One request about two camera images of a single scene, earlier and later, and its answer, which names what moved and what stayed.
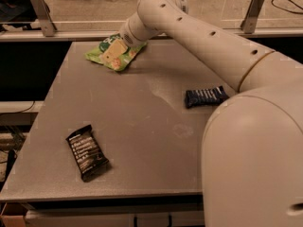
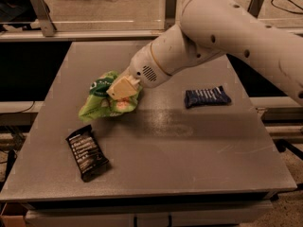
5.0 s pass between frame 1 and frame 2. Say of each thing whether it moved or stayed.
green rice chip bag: moved
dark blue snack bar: stayed
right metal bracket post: stayed
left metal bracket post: stayed
